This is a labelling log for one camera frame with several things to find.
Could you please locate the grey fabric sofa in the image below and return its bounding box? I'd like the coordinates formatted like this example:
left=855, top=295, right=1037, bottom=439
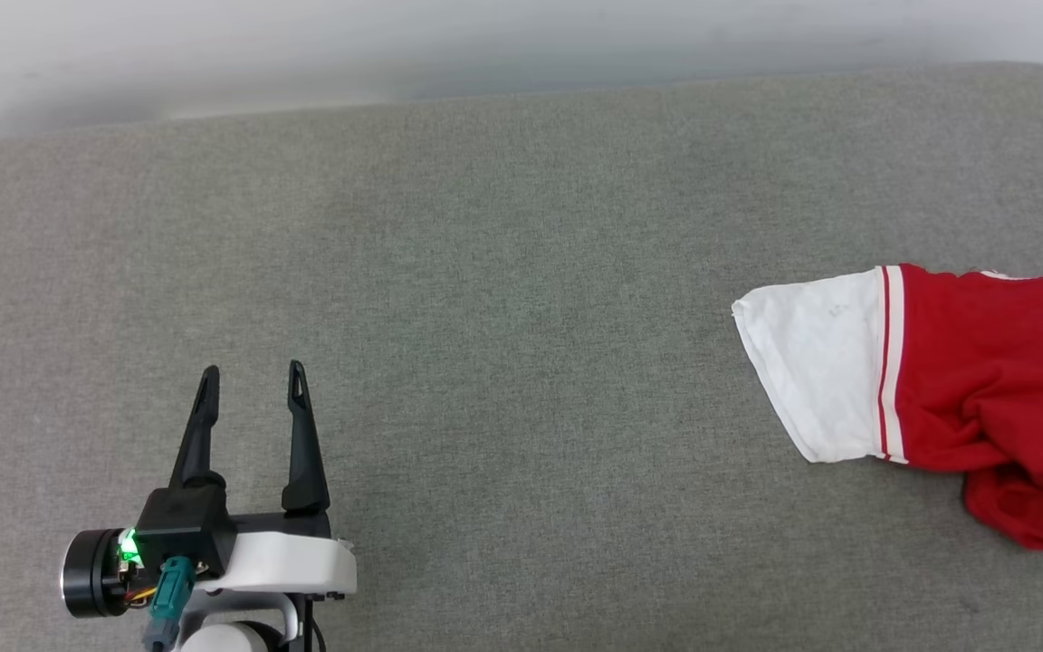
left=0, top=62, right=1043, bottom=652

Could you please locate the red and white t-shirt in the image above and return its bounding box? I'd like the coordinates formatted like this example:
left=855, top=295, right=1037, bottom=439
left=732, top=264, right=1043, bottom=551

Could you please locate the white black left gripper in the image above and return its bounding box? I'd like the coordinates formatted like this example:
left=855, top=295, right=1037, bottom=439
left=62, top=360, right=357, bottom=618

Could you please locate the teal left cable connector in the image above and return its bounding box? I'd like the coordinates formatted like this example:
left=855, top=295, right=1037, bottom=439
left=143, top=556, right=196, bottom=652

